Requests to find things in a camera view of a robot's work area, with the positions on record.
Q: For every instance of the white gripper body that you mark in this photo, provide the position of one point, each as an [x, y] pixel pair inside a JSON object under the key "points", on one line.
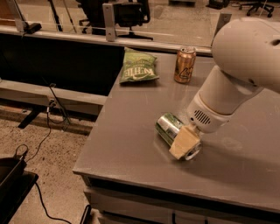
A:
{"points": [[205, 117]]}

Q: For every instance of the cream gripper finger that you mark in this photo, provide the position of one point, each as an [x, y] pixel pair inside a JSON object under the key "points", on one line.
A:
{"points": [[187, 143]]}

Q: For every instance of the green soda can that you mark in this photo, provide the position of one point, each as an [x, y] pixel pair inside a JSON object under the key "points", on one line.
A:
{"points": [[168, 126]]}

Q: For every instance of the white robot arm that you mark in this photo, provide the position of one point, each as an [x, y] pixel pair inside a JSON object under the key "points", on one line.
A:
{"points": [[246, 53]]}

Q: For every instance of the gold soda can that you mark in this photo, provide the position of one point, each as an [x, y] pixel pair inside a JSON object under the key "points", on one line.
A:
{"points": [[186, 57]]}

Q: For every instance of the green jalapeno chip bag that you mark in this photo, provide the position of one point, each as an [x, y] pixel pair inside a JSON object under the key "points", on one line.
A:
{"points": [[138, 66]]}

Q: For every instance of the distant office chair base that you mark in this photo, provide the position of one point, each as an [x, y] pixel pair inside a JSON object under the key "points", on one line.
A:
{"points": [[255, 6]]}

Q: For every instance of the black office chair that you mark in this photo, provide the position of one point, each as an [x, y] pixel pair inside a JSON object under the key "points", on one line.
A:
{"points": [[128, 13]]}

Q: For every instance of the black cart tray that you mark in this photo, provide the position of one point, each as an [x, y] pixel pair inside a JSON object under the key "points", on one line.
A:
{"points": [[15, 184]]}

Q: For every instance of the black tripod legs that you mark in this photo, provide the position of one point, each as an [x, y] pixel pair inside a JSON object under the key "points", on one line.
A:
{"points": [[62, 12]]}

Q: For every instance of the metal glass bracket right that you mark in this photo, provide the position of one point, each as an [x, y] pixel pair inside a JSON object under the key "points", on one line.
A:
{"points": [[223, 19]]}

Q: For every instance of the metal glass bracket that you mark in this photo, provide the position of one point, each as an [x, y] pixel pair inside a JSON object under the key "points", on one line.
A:
{"points": [[223, 19], [109, 20], [21, 24]]}

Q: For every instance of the metal glass bracket middle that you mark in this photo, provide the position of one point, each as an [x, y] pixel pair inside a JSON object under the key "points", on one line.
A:
{"points": [[109, 20]]}

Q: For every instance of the metal glass bracket left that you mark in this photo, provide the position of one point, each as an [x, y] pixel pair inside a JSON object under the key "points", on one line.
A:
{"points": [[21, 24]]}

